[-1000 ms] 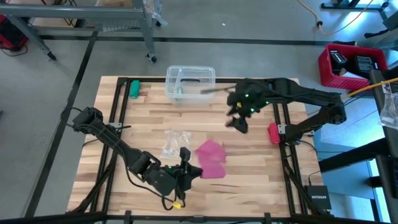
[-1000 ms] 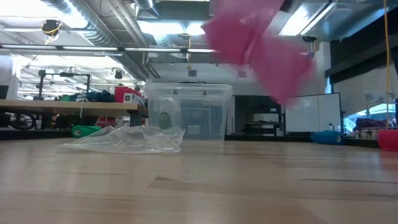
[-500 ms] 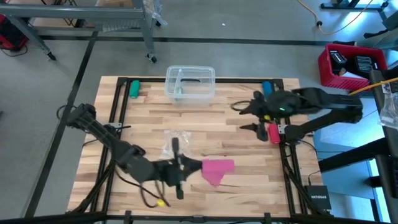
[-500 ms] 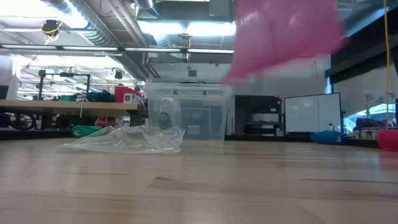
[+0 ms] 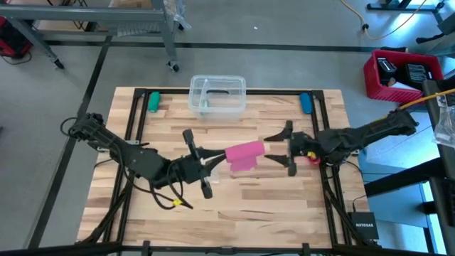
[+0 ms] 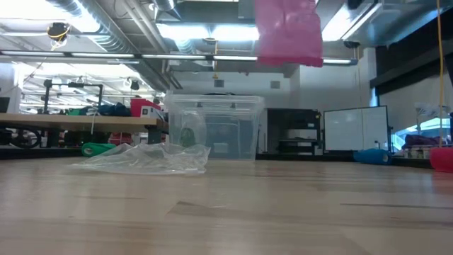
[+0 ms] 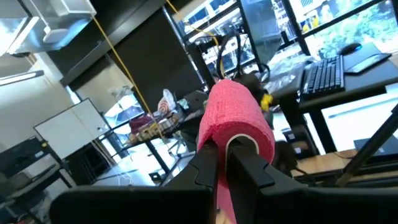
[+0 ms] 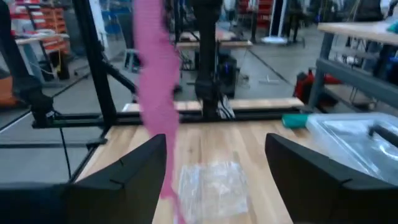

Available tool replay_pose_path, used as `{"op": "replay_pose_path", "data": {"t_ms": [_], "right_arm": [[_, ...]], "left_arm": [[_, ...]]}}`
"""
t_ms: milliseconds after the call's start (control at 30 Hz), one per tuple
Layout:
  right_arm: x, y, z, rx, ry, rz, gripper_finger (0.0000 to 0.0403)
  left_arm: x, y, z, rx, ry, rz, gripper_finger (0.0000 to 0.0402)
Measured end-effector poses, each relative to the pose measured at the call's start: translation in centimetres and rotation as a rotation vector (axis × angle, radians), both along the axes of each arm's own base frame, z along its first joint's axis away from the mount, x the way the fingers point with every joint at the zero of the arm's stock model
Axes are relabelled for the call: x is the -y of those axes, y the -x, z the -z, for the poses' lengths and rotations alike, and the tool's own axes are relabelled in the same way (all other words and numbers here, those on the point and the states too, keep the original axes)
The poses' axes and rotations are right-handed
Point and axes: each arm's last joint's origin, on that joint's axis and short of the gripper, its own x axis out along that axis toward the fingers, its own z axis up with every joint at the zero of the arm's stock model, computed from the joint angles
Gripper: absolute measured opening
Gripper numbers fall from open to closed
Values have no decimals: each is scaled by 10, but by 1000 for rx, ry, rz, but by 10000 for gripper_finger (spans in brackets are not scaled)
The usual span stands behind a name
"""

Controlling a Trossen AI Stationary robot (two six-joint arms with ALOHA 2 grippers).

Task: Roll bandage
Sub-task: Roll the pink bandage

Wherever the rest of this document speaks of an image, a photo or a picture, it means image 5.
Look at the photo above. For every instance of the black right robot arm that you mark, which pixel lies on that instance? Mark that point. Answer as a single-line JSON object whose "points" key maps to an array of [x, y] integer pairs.
{"points": [[362, 133]]}

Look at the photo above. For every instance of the red black tool case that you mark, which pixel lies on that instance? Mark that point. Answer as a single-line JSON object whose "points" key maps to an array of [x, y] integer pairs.
{"points": [[12, 39]]}

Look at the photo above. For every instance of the clear plastic bag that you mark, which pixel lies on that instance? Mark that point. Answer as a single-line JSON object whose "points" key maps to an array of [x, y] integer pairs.
{"points": [[215, 176]]}

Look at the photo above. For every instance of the person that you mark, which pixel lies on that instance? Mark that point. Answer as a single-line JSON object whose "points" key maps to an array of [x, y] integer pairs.
{"points": [[430, 39]]}

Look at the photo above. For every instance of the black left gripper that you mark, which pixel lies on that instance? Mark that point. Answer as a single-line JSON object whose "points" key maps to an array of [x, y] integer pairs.
{"points": [[190, 170]]}

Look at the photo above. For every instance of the cardboard box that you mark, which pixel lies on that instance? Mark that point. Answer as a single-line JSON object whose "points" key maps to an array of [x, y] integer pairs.
{"points": [[131, 3]]}

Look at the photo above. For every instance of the grey metal cart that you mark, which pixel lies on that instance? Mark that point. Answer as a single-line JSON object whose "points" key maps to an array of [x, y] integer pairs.
{"points": [[89, 15]]}

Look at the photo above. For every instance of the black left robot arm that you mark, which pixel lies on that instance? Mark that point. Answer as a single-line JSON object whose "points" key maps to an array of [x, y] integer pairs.
{"points": [[135, 160]]}

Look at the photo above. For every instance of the clear plastic storage bin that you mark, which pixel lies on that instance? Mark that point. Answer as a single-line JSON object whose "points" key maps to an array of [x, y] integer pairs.
{"points": [[227, 106]]}

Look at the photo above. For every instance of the red plastic crate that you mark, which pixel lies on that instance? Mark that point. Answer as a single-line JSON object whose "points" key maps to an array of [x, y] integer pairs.
{"points": [[384, 94]]}

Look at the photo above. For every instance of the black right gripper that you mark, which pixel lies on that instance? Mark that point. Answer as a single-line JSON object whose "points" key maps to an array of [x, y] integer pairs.
{"points": [[304, 146]]}

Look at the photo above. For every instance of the black aluminium table frame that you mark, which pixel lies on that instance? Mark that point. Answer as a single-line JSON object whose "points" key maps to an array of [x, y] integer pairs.
{"points": [[277, 92]]}

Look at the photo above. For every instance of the white paper sheet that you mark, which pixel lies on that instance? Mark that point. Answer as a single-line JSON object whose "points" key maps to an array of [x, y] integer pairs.
{"points": [[405, 86]]}

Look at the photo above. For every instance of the pink elastic bandage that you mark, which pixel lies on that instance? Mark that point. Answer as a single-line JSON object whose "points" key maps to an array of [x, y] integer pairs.
{"points": [[245, 153]]}

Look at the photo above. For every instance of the black Netgear network switch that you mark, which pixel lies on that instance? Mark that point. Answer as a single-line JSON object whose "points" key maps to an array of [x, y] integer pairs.
{"points": [[363, 225]]}

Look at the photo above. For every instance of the black computer desk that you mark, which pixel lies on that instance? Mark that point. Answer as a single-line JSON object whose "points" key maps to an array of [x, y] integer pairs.
{"points": [[430, 90]]}

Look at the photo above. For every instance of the black device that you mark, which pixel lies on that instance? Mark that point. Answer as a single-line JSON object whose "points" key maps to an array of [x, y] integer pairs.
{"points": [[385, 67], [417, 73]]}

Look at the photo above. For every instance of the crumpled clear plastic sheet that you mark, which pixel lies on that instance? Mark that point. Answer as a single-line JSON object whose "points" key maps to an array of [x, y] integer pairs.
{"points": [[444, 124]]}

